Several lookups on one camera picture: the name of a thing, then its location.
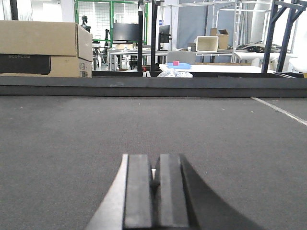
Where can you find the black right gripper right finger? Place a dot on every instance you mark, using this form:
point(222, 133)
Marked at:
point(185, 202)

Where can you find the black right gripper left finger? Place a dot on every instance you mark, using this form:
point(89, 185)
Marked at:
point(128, 202)

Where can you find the beige plastic bin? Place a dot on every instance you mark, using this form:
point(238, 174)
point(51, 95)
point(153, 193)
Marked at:
point(206, 43)

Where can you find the clear plastic bag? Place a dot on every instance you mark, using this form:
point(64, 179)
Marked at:
point(172, 73)

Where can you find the light blue tray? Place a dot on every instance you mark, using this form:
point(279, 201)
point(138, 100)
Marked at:
point(179, 66)

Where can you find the pink cube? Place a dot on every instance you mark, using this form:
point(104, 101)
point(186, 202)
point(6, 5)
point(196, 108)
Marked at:
point(176, 63)

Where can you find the large cardboard box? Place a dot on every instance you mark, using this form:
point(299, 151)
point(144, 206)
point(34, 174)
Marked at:
point(45, 49)

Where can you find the small cardboard box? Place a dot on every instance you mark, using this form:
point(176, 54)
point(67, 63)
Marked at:
point(223, 37)

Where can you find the black computer monitor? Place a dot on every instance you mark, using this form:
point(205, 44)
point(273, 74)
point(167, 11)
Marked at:
point(125, 33)

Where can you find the black metal post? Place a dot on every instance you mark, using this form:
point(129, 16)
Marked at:
point(140, 33)

